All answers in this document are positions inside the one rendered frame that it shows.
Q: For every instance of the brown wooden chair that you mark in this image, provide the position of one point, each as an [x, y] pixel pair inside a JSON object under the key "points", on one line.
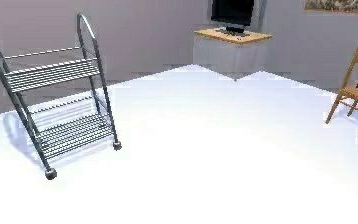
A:
{"points": [[357, 93]]}

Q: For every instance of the framed wall picture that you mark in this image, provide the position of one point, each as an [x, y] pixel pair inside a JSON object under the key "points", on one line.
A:
{"points": [[338, 5]]}

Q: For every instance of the white cabinet with wooden top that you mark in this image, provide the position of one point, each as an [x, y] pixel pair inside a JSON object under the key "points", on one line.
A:
{"points": [[232, 51]]}

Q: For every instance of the black television set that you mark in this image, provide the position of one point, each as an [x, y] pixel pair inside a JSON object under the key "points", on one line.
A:
{"points": [[233, 11]]}

